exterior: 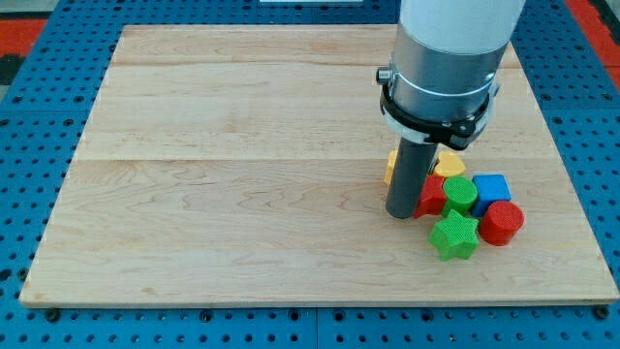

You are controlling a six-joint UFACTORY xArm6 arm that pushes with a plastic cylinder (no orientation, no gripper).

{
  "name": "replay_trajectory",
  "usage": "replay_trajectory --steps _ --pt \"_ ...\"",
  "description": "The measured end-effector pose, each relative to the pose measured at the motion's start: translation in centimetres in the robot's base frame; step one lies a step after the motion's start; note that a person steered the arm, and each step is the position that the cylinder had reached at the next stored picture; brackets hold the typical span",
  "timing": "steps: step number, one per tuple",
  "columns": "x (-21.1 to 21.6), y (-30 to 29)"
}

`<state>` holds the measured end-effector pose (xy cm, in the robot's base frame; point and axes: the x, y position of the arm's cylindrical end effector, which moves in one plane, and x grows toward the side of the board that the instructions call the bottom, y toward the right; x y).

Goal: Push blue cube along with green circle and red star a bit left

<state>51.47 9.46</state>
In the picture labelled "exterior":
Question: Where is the blue cube block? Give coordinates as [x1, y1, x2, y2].
[471, 174, 512, 217]

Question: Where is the wooden board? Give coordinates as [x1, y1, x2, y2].
[20, 25, 619, 308]

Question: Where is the red star block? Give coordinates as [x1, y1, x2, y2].
[413, 175, 447, 218]

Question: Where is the yellow heart block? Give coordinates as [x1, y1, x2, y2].
[432, 150, 466, 178]

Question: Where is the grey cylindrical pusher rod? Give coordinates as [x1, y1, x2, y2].
[386, 138, 437, 219]

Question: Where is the green star block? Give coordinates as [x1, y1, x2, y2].
[428, 209, 480, 262]

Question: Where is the red cylinder block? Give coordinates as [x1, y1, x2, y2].
[479, 201, 525, 246]

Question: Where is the yellow block behind rod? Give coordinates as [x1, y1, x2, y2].
[384, 149, 398, 185]

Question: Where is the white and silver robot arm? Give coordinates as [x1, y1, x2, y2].
[377, 0, 525, 150]

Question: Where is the green cylinder block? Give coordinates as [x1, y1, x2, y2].
[441, 176, 479, 217]

